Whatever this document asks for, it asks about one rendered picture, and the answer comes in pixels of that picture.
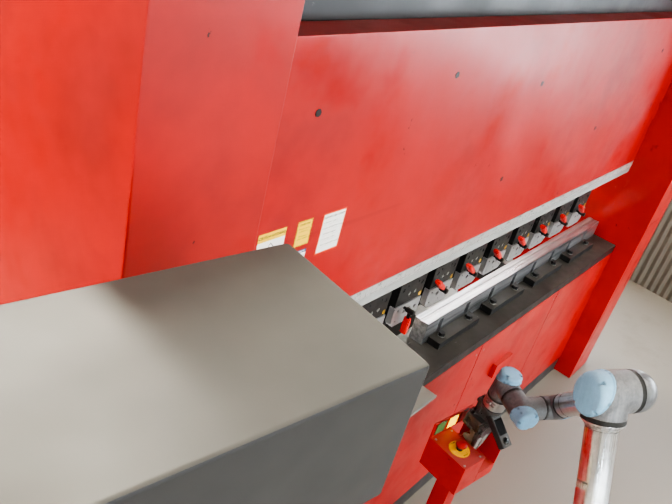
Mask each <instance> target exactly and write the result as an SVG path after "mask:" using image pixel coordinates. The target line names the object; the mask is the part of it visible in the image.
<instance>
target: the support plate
mask: <svg viewBox="0 0 672 504"><path fill-rule="evenodd" d="M436 397H437V395H435V394H434V393H432V392H431V391H430V390H428V389H427V388H425V387H424V386H423V385H422V388H421V391H420V393H419V396H418V398H417V401H416V403H415V406H414V409H413V411H412V414H411V416H413V415H414V414H415V413H417V412H418V411H419V410H421V409H422V408H423V407H425V406H426V405H427V404H429V403H430V402H431V401H433V400H434V399H435V398H436ZM411 416H410V417H411Z"/></svg>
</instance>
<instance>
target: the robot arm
mask: <svg viewBox="0 0 672 504"><path fill-rule="evenodd" d="M522 380H523V378H522V374H521V373H520V372H519V371H518V370H517V369H515V368H513V367H510V366H505V367H503V368H501V370H500V371H499V373H498V374H497V375H496V378H495V379H494V381H493V383H492V384H491V386H490V388H489V390H488V391H487V393H486V395H485V394H484V395H482V396H480V397H478V398H477V401H478V402H477V404H476V406H473V407H471V408H472V409H470V410H469V411H468V412H467V414H466V416H465V417H464V419H463V422H464V423H465V424H466V426H467V427H468V428H469V429H470V431H469V432H470V434H469V433H467V432H464V433H463V437H464V438H465V440H466V441H467V442H468V443H469V444H470V445H471V446H472V447H473V448H474V449H477V448H478V447H479V446H480V445H481V444H482V443H483V442H484V441H485V440H486V439H487V437H488V436H489V435H490V434H491V432H492V434H493V436H494V439H495V441H496V444H497V446H498V449H499V450H502V449H505V448H507V447H509V446H511V445H512V443H511V440H510V438H509V435H508V433H507V430H506V428H505V425H504V423H503V420H502V417H501V414H502V412H503V411H504V410H505V409H506V410H507V412H508V414H509V416H510V419H511V420H512V421H513V422H514V424H515V425H516V427H517V428H518V429H520V430H527V429H528V428H532V427H534V426H535V425H536V424H537V423H538V421H541V420H564V419H568V418H570V417H574V416H580V418H581V419H582V421H583V422H584V423H585V424H584V431H583V438H582V445H581V452H580V459H579V466H578V473H577V480H576V487H575V494H574V501H573V504H608V501H609V495H610V488H611V482H612V475H613V468H614V462H615V455H616V449H617V442H618V435H619V431H620V430H622V429H623V428H625V427H626V425H627V419H628V414H635V413H641V412H645V411H647V410H649V409H650V408H651V407H653V405H654V404H655V402H656V400H657V397H658V389H657V385H656V383H655V381H654V380H653V379H652V377H651V376H650V375H648V374H647V373H645V372H643V371H641V370H637V369H611V370H605V369H597V370H592V371H587V372H585V373H583V374H582V375H581V376H580V377H579V378H578V379H577V381H576V383H575V385H574V389H573V391H570V392H565V393H560V394H555V395H548V396H528V397H527V396H526V395H525V393H524V392H523V390H522V389H521V387H520V385H521V383H522Z"/></svg>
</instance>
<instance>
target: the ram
mask: <svg viewBox="0 0 672 504"><path fill-rule="evenodd" d="M671 81H672V12H640V13H601V14H563V15H524V16H485V17H447V18H408V19H370V20H331V21H301V22H300V27H299V32H298V37H297V42H296V47H295V52H294V57H293V61H292V66H291V71H290V76H289V81H288V86H287V91H286V96H285V101H284V106H283V110H282V115H281V120H280V125H279V130H278V135H277V140H276V145H275V150H274V155H273V160H272V164H271V169H270V174H269V179H268V184H267V189H266V194H265V199H264V204H263V209H262V213H261V218H260V223H259V228H258V233H257V238H256V243H255V248H254V250H256V249H257V244H258V239H259V236H260V235H263V234H266V233H270V232H273V231H276V230H279V229H282V228H285V227H287V230H286V234H285V239H284V243H283V244H289V245H291V246H292V247H293V245H294V241H295V237H296V233H297V228H298V224H299V222H302V221H305V220H308V219H311V218H314V219H313V223H312V227H311V231H310V235H309V239H308V243H306V244H304V245H301V246H298V247H295V249H296V250H297V251H299V250H302V249H304V248H306V251H305V255H304V257H305V258H306V259H307V260H309V261H310V262H311V263H312V264H313V265H314V266H316V267H317V268H318V269H319V270H320V271H321V272H322V273H324V274H325V275H326V276H327V277H328V278H329V279H331V280H332V281H333V282H334V283H335V284H336V285H338V286H339V287H340V288H341V289H342V290H343V291H345V292H346V293H347V294H348V295H349V296H350V297H351V296H353V295H355V294H357V293H359V292H362V291H364V290H366V289H368V288H370V287H372V286H374V285H376V284H378V283H380V282H382V281H384V280H387V279H389V278H391V277H393V276H395V275H397V274H399V273H401V272H403V271H405V270H407V269H409V268H412V267H414V266H416V265H418V264H420V263H422V262H424V261H426V260H428V259H430V258H432V257H435V256H437V255H439V254H441V253H443V252H445V251H447V250H449V249H451V248H453V247H455V246H457V245H460V244H462V243H464V242H466V241H468V240H470V239H472V238H474V237H476V236H478V235H480V234H482V233H485V232H487V231H489V230H491V229H493V228H495V227H497V226H499V225H501V224H503V223H505V222H507V221H510V220H512V219H514V218H516V217H518V216H520V215H522V214H524V213H526V212H528V211H530V210H532V209H535V208H537V207H539V206H541V205H543V204H545V203H547V202H549V201H551V200H553V199H555V198H557V197H560V196H562V195H564V194H566V193H568V192H570V191H572V190H574V189H576V188H578V187H580V186H583V185H585V184H587V183H589V182H591V181H593V180H595V179H597V178H599V177H601V176H603V175H605V174H608V173H610V172H612V171H614V170H616V169H618V168H620V167H622V166H624V165H626V164H628V163H630V162H633V160H634V158H635V156H636V154H637V152H638V150H639V148H640V146H641V144H642V142H643V140H644V138H645V136H646V133H647V131H648V129H649V127H650V125H651V123H652V121H653V119H654V117H655V115H656V113H657V111H658V108H659V106H660V104H661V102H662V100H663V98H664V96H665V94H666V92H667V90H668V88H669V86H670V84H671ZM629 169H630V167H629V168H627V169H625V170H623V171H621V172H619V173H617V174H615V175H613V176H611V177H609V178H607V179H605V180H603V181H601V182H599V183H597V184H595V185H593V186H591V187H588V188H586V189H584V190H582V191H580V192H578V193H576V194H574V195H572V196H570V197H568V198H566V199H564V200H562V201H560V202H558V203H556V204H554V205H552V206H550V207H548V208H546V209H544V210H542V211H540V212H538V213H536V214H534V215H532V216H530V217H528V218H526V219H524V220H522V221H519V222H517V223H515V224H513V225H511V226H509V227H507V228H505V229H503V230H501V231H499V232H497V233H495V234H493V235H491V236H489V237H487V238H485V239H483V240H481V241H479V242H477V243H475V244H473V245H471V246H469V247H467V248H465V249H463V250H461V251H459V252H457V253H455V254H453V255H451V256H448V257H446V258H444V259H442V260H440V261H438V262H436V263H434V264H432V265H430V266H428V267H426V268H424V269H422V270H420V271H418V272H416V273H414V274H412V275H410V276H408V277H406V278H404V279H402V280H400V281H398V282H396V283H394V284H392V285H390V286H388V287H386V288H384V289H382V290H379V291H377V292H375V293H373V294H371V295H369V296H367V297H365V298H363V299H361V300H359V301H357V303H359V304H360V305H361V306H363V305H365V304H367V303H369V302H371V301H373V300H375V299H376V298H378V297H380V296H382V295H384V294H386V293H388V292H390V291H392V290H394V289H396V288H398V287H400V286H402V285H404V284H406V283H408V282H410V281H412V280H414V279H416V278H418V277H420V276H422V275H424V274H426V273H428V272H430V271H432V270H434V269H436V268H438V267H440V266H442V265H444V264H446V263H448V262H450V261H452V260H454V259H456V258H458V257H460V256H462V255H464V254H466V253H468V252H470V251H472V250H474V249H476V248H478V247H480V246H482V245H484V244H486V243H488V242H490V241H492V240H494V239H496V238H498V237H500V236H501V235H503V234H505V233H507V232H509V231H511V230H513V229H515V228H517V227H519V226H521V225H523V224H525V223H527V222H529V221H531V220H533V219H535V218H537V217H539V216H541V215H543V214H545V213H547V212H549V211H551V210H553V209H555V208H557V207H559V206H561V205H563V204H565V203H567V202H569V201H571V200H573V199H575V198H577V197H579V196H581V195H583V194H585V193H587V192H589V191H591V190H593V189H595V188H597V187H599V186H601V185H603V184H605V183H607V182H609V181H611V180H613V179H615V178H617V177H619V176H621V175H623V174H625V173H626V172H628V171H629ZM345 207H347V211H346V214H345V218H344V222H343V225H342V229H341V233H340V236H339V240H338V244H337V247H334V248H332V249H329V250H327V251H324V252H321V253H319V254H316V255H314V254H315V250H316V246H317V242H318V238H319V234H320V230H321V226H322V222H323V218H324V214H327V213H330V212H333V211H336V210H339V209H342V208H345Z"/></svg>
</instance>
